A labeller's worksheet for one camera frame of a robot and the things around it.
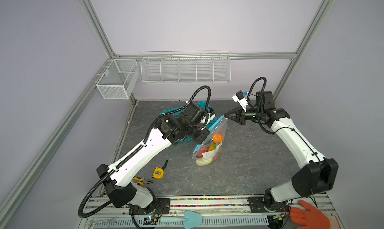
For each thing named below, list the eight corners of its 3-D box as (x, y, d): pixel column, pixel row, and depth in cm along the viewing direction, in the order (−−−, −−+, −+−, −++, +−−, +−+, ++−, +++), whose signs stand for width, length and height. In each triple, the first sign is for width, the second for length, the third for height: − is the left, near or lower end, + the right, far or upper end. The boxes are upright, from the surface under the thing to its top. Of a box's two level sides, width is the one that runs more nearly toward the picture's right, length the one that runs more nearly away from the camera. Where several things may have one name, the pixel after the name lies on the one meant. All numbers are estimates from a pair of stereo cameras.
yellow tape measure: (152, 178, 85) (151, 176, 83) (159, 159, 92) (158, 158, 90) (162, 180, 84) (161, 178, 82) (168, 161, 91) (167, 159, 89)
